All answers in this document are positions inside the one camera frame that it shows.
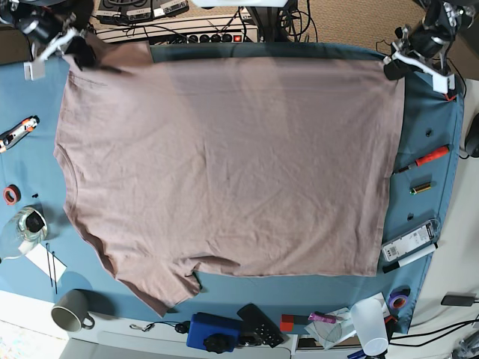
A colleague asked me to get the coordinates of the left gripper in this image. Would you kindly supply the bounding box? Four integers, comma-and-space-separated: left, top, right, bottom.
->
383, 24, 455, 81

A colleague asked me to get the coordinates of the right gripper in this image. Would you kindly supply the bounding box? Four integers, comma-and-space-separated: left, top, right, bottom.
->
16, 9, 97, 70

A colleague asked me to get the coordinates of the pink T-shirt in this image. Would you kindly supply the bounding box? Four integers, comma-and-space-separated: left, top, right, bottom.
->
54, 43, 405, 315

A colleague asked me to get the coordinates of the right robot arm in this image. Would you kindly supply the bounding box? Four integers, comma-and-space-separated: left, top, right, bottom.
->
1, 1, 97, 70

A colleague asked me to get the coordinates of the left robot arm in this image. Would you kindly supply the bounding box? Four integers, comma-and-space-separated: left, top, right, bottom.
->
383, 1, 478, 80

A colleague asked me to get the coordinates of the orange black clamp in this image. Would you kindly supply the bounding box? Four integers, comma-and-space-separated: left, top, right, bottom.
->
444, 88, 457, 102

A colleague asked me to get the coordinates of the black computer mouse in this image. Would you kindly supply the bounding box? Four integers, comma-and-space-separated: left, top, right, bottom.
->
464, 114, 479, 158

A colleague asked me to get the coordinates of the orange white utility knife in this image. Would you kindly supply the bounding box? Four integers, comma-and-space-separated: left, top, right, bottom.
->
1, 115, 40, 153

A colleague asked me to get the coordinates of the gold AA battery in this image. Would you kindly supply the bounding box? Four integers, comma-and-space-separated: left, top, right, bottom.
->
409, 182, 432, 195

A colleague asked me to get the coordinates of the black power strip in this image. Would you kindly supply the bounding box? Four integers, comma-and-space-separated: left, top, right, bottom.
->
186, 32, 245, 43

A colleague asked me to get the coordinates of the red tape roll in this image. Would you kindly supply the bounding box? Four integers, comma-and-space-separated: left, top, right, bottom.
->
3, 184, 21, 206

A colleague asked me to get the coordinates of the clear plastic case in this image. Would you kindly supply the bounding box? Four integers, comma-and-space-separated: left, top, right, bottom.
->
382, 218, 441, 263

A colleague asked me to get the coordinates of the black zip tie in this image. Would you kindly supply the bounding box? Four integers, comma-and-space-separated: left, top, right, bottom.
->
45, 243, 58, 294

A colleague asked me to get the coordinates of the black white marker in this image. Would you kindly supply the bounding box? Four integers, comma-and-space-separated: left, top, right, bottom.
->
382, 243, 438, 274

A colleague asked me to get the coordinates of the white paper card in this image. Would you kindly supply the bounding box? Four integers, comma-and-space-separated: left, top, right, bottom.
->
25, 245, 67, 282

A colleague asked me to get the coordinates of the purple tape roll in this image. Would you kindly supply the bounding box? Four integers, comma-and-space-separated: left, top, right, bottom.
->
388, 288, 410, 310

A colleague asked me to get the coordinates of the black phone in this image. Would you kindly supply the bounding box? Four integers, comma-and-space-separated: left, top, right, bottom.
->
441, 295, 478, 307

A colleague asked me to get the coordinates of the translucent plastic cup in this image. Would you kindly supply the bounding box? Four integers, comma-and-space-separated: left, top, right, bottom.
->
350, 298, 388, 357

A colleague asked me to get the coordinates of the grey ceramic mug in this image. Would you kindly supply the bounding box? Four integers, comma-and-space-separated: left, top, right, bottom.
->
51, 289, 95, 332

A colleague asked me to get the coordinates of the purple tube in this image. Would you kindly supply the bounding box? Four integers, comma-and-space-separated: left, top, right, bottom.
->
308, 312, 338, 324

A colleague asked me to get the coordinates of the red black block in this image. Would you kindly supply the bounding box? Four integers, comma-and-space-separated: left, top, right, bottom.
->
279, 314, 310, 332

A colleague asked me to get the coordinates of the black remote control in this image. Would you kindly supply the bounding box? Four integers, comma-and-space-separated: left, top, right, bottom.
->
237, 304, 285, 348

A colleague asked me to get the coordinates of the blue box with knob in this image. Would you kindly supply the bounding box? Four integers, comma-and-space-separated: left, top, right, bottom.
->
186, 313, 242, 354

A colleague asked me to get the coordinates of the orange handled screwdriver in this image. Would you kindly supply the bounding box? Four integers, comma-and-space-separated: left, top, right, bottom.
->
393, 145, 450, 174

